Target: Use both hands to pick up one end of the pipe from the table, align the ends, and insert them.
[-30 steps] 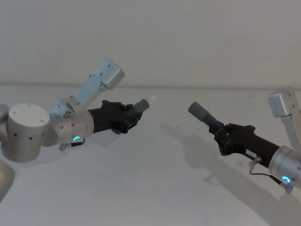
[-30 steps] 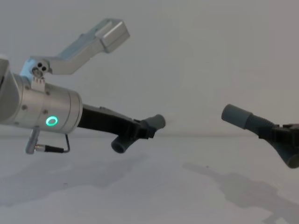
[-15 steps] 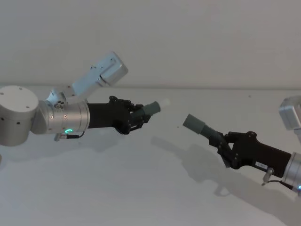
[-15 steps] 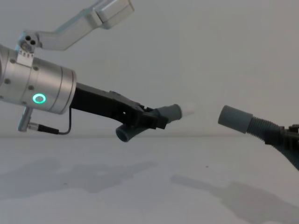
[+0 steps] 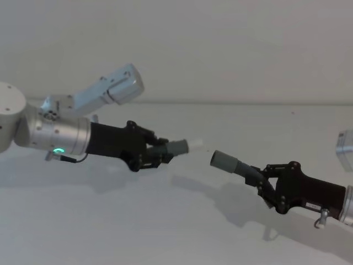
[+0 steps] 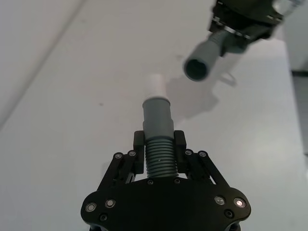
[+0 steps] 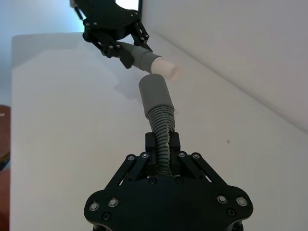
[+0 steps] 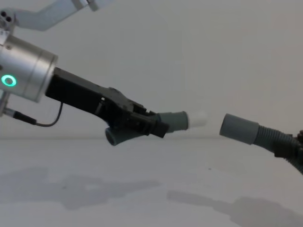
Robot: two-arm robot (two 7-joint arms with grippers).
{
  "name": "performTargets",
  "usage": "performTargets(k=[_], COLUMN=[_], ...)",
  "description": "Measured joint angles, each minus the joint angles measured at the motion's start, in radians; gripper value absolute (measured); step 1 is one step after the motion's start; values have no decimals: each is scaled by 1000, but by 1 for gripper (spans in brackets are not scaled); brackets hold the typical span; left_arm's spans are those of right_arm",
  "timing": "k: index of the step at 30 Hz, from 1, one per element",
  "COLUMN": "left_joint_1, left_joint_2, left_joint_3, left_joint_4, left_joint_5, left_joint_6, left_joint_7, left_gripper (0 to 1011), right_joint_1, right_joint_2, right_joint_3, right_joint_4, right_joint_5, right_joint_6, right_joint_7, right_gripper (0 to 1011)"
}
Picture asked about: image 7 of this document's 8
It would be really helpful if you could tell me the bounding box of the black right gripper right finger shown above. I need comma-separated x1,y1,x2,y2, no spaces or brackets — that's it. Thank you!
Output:
169,131,229,186

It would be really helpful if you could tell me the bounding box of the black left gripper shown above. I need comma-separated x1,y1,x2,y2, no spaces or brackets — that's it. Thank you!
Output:
74,0,153,69

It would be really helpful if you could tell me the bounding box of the brown rounded object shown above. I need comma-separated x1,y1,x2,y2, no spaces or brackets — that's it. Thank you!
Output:
0,104,12,231

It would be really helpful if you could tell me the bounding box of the grey corrugated hose with cuff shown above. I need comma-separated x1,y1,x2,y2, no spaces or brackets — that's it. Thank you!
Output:
138,74,178,179

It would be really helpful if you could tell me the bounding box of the grey tube with white tip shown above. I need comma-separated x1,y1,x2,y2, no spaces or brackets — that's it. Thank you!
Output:
116,41,181,80

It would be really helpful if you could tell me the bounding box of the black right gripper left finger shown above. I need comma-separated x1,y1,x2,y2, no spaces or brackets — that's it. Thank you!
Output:
117,132,157,186

